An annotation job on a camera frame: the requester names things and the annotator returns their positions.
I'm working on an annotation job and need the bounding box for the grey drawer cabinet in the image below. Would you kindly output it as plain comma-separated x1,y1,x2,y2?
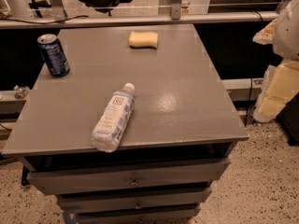
3,25,247,224

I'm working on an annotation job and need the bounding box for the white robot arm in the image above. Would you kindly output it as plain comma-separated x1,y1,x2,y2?
273,0,299,60

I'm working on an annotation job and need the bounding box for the blue pepsi can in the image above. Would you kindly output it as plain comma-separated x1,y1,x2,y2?
37,34,70,77

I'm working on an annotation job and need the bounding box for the yellow sponge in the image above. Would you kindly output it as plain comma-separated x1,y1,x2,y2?
129,32,159,49

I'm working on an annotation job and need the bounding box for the bottom grey drawer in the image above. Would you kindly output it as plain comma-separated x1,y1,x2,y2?
76,204,199,224

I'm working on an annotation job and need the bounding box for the grey metal rail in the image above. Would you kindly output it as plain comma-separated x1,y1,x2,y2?
0,11,278,30

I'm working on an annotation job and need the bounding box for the clear plastic water bottle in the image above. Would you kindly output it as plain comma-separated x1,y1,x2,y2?
91,83,135,153

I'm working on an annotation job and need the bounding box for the small shiny object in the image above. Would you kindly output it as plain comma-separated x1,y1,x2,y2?
14,85,30,99

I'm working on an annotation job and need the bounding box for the middle grey drawer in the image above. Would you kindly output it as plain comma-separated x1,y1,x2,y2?
58,187,211,213

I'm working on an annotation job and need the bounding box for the top grey drawer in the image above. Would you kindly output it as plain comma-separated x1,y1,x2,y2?
28,158,230,195

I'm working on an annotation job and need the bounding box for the grey drawer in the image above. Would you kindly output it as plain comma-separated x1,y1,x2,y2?
58,187,211,213
76,204,199,224
28,158,230,195

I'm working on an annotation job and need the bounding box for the black cable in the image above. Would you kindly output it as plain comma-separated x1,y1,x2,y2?
0,14,90,25

